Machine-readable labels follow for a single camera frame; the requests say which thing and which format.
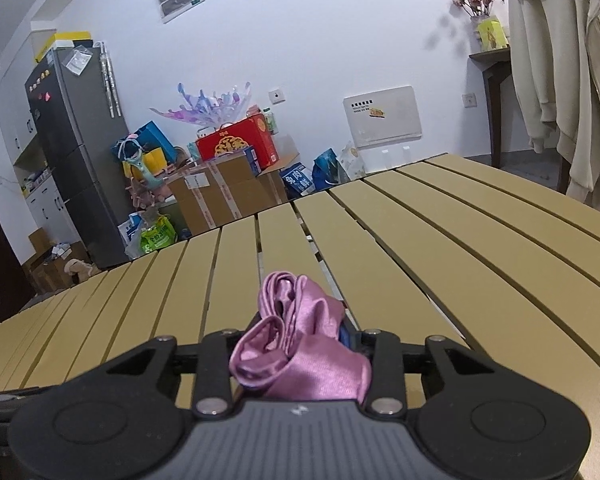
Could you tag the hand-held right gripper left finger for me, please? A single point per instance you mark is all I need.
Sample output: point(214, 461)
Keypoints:
point(220, 360)

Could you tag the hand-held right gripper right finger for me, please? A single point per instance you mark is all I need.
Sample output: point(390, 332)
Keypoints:
point(346, 337)

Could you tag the purple satin scrunchie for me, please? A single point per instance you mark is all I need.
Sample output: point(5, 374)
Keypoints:
point(300, 340)

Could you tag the tan slatted folding table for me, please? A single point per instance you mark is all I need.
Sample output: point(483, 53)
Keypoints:
point(430, 240)

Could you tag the green plastic bag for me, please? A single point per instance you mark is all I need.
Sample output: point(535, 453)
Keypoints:
point(157, 237)

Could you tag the dark green box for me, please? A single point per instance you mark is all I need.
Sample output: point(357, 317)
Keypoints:
point(172, 215)

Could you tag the blue and white bag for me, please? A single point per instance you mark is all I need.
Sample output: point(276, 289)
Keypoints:
point(130, 230)

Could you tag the blue white pet food bag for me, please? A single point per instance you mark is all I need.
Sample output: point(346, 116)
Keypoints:
point(297, 180)

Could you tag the large taped cardboard box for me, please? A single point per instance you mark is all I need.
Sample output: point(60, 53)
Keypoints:
point(215, 195)

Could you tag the small open cardboard box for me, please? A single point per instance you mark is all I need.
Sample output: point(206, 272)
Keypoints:
point(275, 185)

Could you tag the dark blue bag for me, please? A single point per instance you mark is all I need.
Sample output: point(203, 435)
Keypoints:
point(330, 170)

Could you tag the brown plush toy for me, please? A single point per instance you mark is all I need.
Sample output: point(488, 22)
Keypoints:
point(77, 267)

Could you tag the white printed bag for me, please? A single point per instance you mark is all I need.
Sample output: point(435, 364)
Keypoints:
point(352, 160)

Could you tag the pink fabric toy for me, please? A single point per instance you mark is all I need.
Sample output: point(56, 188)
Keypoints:
point(145, 195)

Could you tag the open cardboard floor box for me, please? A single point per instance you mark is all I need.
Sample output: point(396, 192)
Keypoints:
point(55, 270)

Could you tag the teal plastic toy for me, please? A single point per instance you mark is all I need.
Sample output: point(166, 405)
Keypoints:
point(147, 175)

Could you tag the yellow gift bag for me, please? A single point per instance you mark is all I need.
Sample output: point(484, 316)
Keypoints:
point(155, 160)

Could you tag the red gift box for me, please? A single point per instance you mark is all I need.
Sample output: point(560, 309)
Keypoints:
point(240, 142)

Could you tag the blue gift bag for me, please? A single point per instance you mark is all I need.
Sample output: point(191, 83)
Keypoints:
point(152, 137)

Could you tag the dark brown door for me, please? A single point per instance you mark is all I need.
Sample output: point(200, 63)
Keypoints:
point(0, 260)

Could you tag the grey refrigerator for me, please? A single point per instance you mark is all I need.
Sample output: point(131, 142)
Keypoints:
point(80, 160)

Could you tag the iridescent umbrella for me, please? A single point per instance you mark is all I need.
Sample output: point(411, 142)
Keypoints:
point(205, 107)

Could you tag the clear plastic tubes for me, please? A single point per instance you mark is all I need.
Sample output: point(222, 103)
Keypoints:
point(110, 80)

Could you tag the dark wooden side table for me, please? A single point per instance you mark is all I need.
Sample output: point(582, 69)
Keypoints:
point(495, 65)

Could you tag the yellow label vase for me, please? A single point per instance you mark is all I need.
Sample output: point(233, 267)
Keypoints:
point(490, 35)

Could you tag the cream hooded jacket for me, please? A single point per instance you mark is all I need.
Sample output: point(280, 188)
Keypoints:
point(555, 60)

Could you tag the yellow and white box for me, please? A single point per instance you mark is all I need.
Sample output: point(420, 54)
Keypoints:
point(60, 42)

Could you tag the white wall panel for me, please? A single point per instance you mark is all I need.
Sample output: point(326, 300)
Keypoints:
point(385, 120)

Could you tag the white wall socket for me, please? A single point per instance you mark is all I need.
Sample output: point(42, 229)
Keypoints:
point(277, 96)

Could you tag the white wall switch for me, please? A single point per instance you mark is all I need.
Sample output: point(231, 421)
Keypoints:
point(470, 100)

